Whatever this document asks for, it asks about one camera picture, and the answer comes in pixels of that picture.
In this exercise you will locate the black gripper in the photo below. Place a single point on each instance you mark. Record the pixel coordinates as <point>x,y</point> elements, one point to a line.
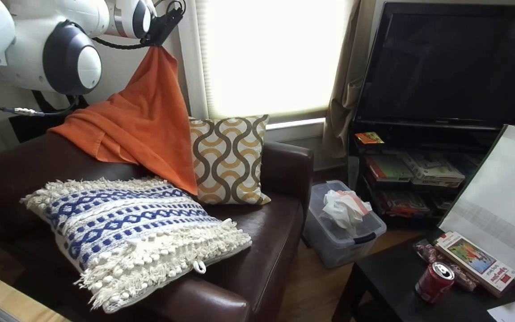
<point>165,24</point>

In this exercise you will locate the orange towel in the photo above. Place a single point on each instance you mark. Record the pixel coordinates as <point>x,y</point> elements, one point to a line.
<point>144,126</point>

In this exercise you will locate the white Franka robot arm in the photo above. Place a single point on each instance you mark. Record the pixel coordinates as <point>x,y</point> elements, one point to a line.
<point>8,47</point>

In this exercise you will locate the brown leather sofa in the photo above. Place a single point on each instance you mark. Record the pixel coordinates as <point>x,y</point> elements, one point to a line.
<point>258,238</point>

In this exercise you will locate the white window blind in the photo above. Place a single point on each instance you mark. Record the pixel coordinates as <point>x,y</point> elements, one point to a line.
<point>269,60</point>

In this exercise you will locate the wavy pattern cream pillow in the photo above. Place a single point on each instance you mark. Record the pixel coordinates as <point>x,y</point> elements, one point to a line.
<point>228,162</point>

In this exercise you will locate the beige curtain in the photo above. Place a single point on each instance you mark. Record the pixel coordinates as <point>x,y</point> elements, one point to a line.
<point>344,90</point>

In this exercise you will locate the blue white fringed pillow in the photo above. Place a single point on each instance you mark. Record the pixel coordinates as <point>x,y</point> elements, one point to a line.
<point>133,238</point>

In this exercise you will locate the small orange box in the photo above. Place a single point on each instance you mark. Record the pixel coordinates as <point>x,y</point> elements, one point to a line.
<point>369,138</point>

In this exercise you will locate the white crumpled cloth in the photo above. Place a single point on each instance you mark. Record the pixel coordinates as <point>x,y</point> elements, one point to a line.
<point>346,208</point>

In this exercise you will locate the colourful game box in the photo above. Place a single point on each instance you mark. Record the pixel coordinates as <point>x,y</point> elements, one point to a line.
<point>389,169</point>

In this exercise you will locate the clear plastic storage bin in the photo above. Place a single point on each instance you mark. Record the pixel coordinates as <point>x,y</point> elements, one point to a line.
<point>335,244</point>

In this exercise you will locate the black TV stand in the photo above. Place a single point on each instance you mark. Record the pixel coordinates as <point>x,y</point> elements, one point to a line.
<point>425,138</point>

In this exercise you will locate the black flat TV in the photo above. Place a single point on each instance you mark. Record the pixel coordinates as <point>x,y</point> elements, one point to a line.
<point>448,65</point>

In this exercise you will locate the red game box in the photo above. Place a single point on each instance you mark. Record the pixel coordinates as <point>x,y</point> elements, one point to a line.
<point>407,205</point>

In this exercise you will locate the pale game box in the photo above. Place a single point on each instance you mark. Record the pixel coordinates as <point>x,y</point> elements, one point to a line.
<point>434,171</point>

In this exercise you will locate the black coffee table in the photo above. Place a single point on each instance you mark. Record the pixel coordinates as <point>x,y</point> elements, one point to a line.
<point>389,287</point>

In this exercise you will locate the red soda can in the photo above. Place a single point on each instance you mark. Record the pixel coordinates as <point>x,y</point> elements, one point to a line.
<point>435,283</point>

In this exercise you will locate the white illustrated card box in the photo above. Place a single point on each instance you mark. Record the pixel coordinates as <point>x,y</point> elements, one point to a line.
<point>478,262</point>

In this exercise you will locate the white paper sheet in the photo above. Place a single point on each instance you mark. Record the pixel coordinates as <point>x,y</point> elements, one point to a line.
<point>514,312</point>

